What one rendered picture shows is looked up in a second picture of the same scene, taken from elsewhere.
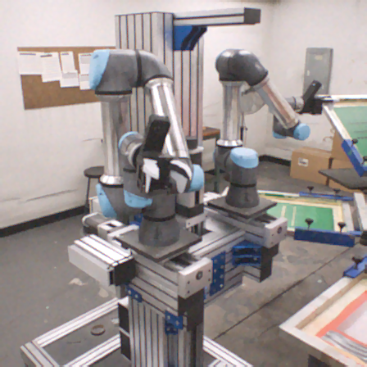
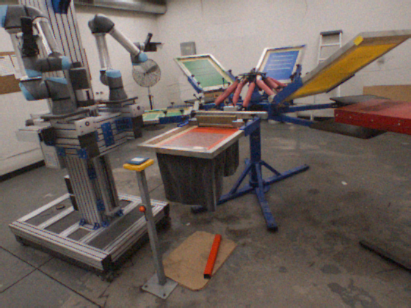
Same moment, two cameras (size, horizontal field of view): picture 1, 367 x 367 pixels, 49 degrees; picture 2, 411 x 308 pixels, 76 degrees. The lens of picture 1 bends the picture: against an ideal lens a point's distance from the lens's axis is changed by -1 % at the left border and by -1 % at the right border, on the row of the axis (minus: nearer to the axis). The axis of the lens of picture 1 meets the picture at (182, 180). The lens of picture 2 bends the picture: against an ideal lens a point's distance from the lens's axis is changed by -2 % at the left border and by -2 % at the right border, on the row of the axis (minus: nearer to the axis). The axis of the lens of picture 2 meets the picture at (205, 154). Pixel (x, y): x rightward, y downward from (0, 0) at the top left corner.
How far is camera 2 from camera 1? 0.82 m
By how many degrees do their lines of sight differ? 14
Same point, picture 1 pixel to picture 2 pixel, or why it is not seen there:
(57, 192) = (28, 150)
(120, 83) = (17, 22)
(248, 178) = (117, 83)
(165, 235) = (65, 107)
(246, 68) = (101, 22)
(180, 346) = (100, 185)
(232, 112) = (103, 50)
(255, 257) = (128, 125)
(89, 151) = not seen: hidden behind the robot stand
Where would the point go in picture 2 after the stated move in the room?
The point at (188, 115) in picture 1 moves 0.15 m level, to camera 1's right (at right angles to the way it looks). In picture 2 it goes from (73, 51) to (95, 49)
